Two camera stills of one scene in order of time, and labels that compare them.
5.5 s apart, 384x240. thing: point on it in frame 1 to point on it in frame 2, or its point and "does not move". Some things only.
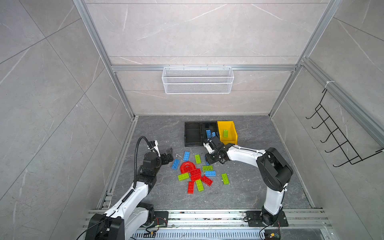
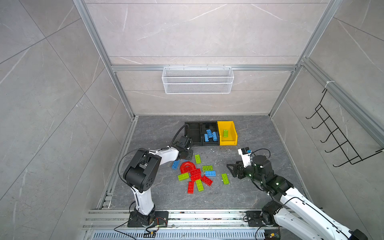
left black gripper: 169,155 to 191,156
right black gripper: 208,159 to 237,166
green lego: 225,179 does not move
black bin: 193,133 does not move
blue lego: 208,133 does not move
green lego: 198,159 does not move
